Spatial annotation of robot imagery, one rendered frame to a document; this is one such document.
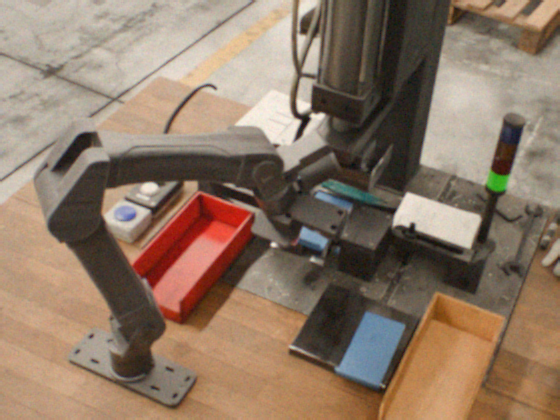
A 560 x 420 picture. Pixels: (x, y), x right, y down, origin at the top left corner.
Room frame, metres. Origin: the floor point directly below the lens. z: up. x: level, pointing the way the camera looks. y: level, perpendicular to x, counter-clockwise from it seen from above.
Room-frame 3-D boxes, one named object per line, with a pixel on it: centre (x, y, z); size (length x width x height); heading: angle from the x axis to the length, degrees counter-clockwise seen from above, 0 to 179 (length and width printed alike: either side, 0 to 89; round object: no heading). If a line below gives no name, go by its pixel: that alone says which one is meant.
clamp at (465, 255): (1.05, -0.18, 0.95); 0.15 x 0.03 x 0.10; 70
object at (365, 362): (0.83, -0.08, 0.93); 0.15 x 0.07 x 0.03; 163
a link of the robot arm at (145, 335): (0.77, 0.28, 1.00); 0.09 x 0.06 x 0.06; 30
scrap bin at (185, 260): (1.00, 0.25, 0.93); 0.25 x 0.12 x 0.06; 160
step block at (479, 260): (1.03, -0.24, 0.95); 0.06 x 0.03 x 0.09; 70
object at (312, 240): (1.06, 0.03, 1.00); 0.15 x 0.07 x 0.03; 160
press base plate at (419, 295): (1.15, -0.05, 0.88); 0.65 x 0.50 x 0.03; 70
